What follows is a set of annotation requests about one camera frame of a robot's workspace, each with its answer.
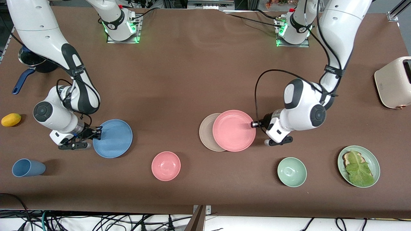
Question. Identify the pink plate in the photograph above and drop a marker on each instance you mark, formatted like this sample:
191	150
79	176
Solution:
233	131

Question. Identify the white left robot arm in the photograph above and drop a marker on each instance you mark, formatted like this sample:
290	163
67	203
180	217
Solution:
305	106

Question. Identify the beige plate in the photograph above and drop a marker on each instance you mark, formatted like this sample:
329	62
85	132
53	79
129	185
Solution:
205	133

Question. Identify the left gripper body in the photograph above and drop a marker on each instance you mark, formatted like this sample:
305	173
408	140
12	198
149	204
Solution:
266	121

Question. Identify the green bowl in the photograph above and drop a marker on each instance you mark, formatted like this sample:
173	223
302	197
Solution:
292	172

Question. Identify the green lettuce leaf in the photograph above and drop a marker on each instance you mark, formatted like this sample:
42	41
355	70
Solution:
359	170

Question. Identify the metal table bracket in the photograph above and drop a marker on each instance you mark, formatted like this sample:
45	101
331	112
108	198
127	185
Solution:
208	210

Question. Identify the dark slanted bar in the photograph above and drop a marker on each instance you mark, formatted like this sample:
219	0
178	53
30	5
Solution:
196	223

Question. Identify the toast bread slice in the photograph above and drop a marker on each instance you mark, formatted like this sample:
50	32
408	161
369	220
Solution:
346	157

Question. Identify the grey power strip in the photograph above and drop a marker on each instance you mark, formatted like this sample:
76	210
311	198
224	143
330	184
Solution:
210	4

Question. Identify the beige toaster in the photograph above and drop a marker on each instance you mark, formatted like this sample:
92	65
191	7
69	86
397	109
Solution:
393	83

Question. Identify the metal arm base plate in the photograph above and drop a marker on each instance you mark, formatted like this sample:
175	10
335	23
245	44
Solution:
305	45
110	41

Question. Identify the pink bowl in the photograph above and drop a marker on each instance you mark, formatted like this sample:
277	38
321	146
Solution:
166	166

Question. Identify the blue plate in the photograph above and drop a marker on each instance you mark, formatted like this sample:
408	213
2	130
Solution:
115	139

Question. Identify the blue cup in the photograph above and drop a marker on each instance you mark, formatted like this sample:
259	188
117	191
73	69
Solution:
27	167

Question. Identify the aluminium frame profile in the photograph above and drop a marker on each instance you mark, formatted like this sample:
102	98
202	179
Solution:
396	12

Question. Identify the green plate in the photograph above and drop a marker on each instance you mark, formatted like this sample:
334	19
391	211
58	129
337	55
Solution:
375	162

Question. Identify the yellow mango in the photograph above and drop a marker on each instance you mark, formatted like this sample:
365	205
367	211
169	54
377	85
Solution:
11	119

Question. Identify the colourful toy food pile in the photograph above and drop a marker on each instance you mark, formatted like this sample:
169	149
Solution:
273	3

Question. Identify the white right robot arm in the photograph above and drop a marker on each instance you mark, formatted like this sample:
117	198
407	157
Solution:
38	32

